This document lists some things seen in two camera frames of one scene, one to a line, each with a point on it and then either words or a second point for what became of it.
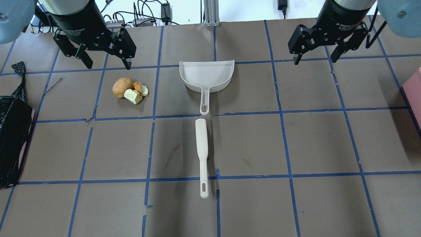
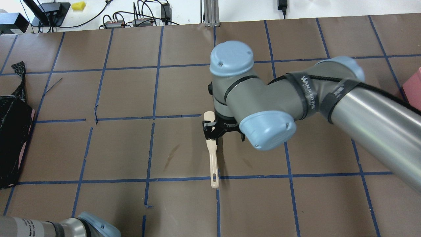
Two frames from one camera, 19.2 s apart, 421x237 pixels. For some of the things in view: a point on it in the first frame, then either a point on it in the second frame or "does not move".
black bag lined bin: x=16 y=115 does not move
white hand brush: x=202 y=146 to x=209 y=116
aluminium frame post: x=211 y=13 does not move
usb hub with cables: x=114 y=24 does not move
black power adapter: x=282 y=5 does not move
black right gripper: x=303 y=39 to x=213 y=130
